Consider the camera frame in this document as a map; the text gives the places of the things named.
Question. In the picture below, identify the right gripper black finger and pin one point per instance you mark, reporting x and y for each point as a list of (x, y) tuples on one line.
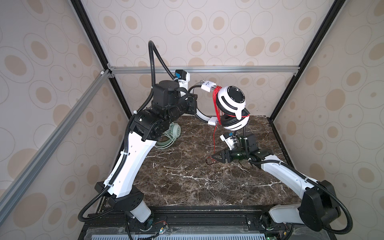
[(216, 161), (223, 154)]

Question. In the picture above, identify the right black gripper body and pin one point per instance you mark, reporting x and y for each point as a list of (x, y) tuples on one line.
[(237, 154)]

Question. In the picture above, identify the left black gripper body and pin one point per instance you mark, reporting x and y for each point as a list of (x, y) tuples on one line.
[(181, 105)]

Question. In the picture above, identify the mint green headphones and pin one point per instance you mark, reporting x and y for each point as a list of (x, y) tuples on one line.
[(173, 133)]

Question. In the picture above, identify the white black red headphones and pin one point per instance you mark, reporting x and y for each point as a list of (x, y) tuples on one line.
[(230, 106)]

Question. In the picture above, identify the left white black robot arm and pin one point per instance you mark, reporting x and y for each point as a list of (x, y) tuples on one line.
[(144, 129)]

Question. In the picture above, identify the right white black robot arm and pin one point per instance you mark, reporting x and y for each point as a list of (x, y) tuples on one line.
[(319, 209)]

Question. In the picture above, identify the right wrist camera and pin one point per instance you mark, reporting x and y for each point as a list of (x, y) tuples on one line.
[(230, 140)]

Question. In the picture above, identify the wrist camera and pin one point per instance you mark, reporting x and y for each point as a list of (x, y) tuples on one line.
[(230, 140), (183, 78)]

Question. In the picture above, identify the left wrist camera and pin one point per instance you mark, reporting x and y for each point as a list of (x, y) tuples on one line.
[(183, 78)]

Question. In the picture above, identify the horizontal aluminium rail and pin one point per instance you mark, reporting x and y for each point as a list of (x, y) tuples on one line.
[(211, 69)]

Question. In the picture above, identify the left black frame post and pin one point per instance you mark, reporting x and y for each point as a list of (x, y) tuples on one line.
[(97, 47)]

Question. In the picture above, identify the black frame post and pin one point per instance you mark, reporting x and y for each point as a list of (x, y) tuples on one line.
[(324, 28), (97, 47)]

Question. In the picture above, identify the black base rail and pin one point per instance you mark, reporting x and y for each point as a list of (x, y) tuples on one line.
[(199, 223)]

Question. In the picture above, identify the right black frame post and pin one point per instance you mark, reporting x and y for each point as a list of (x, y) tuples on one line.
[(324, 28)]

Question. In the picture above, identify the left diagonal aluminium rail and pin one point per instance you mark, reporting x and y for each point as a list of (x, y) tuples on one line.
[(23, 181)]

